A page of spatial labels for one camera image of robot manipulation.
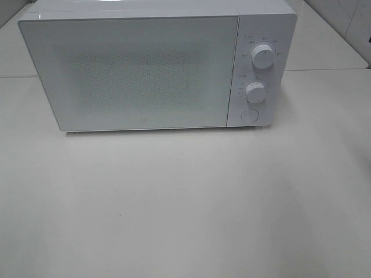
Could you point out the round white door release button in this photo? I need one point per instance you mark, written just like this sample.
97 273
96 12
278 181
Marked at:
250 116

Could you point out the white microwave knob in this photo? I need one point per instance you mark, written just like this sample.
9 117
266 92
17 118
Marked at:
263 55
255 92

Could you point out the white microwave door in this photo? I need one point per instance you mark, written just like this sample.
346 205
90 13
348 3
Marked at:
130 74

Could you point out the white microwave oven body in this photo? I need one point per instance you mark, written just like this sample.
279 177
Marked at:
258 22

